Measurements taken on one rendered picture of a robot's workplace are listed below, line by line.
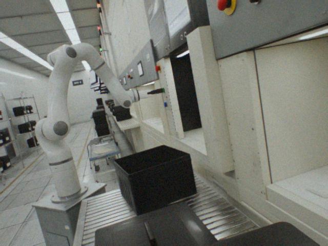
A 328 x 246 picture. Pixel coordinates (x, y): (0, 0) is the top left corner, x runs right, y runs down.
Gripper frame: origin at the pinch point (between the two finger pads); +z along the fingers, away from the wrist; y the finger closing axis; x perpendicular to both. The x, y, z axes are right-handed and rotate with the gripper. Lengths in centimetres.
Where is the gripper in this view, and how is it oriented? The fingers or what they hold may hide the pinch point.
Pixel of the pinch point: (159, 90)
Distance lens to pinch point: 164.4
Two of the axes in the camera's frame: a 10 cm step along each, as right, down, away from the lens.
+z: 9.5, -2.2, 2.3
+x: -1.9, -9.7, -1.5
